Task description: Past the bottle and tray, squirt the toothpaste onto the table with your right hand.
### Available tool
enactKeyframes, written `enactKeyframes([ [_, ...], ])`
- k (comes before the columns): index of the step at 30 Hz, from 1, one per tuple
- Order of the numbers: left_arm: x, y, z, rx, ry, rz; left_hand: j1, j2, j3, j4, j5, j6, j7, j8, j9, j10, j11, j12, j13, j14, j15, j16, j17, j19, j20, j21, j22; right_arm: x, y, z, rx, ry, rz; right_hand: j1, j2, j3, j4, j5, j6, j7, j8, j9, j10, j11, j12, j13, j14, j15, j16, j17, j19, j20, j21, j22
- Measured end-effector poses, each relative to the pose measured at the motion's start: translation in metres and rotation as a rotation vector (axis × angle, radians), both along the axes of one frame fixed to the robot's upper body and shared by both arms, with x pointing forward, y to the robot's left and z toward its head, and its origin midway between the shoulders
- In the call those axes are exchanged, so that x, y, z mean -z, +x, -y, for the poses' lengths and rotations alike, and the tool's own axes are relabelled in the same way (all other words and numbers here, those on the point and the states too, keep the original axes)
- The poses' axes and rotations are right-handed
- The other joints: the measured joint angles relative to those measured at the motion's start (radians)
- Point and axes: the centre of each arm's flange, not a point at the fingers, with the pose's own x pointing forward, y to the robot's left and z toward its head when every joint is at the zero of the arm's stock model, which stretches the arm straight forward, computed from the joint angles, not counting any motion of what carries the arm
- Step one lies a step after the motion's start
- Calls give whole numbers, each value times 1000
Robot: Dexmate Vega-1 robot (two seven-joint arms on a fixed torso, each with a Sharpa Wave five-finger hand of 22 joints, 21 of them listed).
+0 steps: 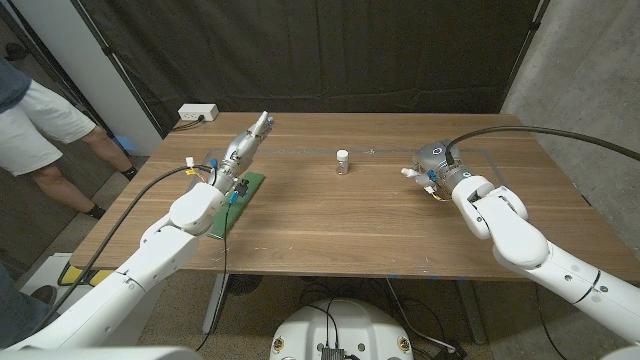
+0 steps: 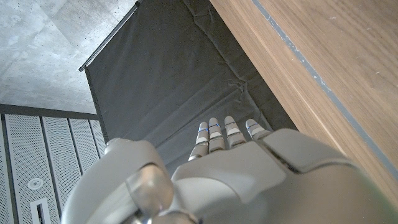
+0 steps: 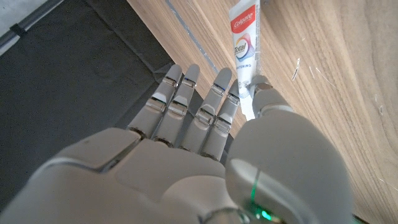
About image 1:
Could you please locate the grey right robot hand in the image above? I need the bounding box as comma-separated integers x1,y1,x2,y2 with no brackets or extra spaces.
411,139,474,201

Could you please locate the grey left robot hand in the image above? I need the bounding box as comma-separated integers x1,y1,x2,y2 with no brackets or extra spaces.
212,110,275,194

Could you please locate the white toothpaste tube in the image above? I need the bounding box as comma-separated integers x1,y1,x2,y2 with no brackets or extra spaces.
400,167,436,196

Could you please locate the green circuit board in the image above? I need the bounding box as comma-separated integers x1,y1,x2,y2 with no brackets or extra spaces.
207,171,267,240

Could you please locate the white power strip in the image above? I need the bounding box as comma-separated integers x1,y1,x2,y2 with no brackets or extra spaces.
177,103,220,123

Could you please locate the grey tape outline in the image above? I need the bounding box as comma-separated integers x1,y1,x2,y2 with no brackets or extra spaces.
204,147,566,279

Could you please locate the black backdrop cloth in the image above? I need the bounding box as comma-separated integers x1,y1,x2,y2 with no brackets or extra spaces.
69,0,544,139

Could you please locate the black round floor fan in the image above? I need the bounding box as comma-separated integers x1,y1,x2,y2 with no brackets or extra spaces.
225,273,264,296

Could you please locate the black backdrop stand pole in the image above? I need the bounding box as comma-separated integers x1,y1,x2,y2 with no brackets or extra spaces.
69,0,167,140
498,0,551,115

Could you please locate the white table leg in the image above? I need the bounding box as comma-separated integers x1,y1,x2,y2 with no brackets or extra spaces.
202,273,231,335

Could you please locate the black power adapter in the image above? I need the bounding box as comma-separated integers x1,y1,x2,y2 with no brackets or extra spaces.
432,342,469,360

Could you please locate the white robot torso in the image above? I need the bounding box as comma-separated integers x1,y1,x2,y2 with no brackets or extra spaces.
269,298,415,360

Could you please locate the yellow and black floor object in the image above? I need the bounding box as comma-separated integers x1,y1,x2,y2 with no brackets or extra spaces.
58,263,112,287

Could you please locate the person in white shorts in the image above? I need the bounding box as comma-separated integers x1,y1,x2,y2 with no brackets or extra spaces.
0,57,139,220

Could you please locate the person in blue jeans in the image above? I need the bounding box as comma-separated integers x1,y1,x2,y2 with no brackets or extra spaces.
0,262,59,349

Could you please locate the black power strip cord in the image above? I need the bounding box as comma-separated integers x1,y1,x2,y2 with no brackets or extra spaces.
172,115,206,132

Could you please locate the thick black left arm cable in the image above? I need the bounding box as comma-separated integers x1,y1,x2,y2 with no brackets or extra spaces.
29,163,215,326

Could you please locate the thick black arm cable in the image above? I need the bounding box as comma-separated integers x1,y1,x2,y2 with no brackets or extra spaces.
444,124,640,166
29,163,215,326

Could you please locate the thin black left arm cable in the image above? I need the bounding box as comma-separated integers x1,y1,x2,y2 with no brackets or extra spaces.
195,192,237,352

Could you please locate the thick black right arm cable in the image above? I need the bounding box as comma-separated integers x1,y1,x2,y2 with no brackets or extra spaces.
444,124,640,166

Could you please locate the grey floor cable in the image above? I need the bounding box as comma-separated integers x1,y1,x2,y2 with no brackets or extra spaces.
384,278,455,352

